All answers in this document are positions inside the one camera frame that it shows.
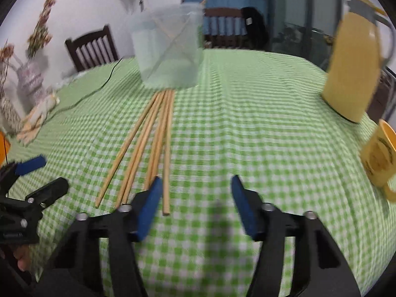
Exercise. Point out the speckled pink vase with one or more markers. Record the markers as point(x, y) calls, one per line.
point(31, 82)

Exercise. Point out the yellow bear mug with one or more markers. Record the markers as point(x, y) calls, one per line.
point(380, 157)

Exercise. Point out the dark wooden chair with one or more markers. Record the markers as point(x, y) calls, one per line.
point(224, 14)
point(92, 49)

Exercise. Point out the tall dried flowers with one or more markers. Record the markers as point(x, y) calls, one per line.
point(40, 31)

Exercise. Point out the sliding glass door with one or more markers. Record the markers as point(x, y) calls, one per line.
point(303, 6)

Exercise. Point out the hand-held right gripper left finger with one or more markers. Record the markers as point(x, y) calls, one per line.
point(150, 210)

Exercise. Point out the beige work gloves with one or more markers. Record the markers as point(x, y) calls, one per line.
point(38, 114)

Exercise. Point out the clear plastic container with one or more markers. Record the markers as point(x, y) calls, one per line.
point(167, 65)

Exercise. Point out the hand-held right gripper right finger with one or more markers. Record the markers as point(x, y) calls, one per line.
point(246, 210)

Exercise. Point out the yellow thermos jug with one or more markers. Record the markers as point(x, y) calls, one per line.
point(352, 68)

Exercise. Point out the orange box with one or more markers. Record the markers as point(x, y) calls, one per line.
point(3, 148)

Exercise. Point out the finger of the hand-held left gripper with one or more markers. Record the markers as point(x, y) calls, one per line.
point(31, 164)
point(49, 190)

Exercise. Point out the dark dried flower twigs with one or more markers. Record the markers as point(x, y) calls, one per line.
point(6, 55)

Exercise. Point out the row of wooden chopsticks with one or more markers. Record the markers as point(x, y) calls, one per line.
point(167, 167)

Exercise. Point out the green checked tablecloth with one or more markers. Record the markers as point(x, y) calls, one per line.
point(247, 130)

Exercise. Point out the slim patterned vase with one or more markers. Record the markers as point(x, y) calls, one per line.
point(9, 116)

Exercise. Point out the person's left hand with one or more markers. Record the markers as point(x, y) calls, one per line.
point(22, 260)

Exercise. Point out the black jacket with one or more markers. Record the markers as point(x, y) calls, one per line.
point(255, 27)

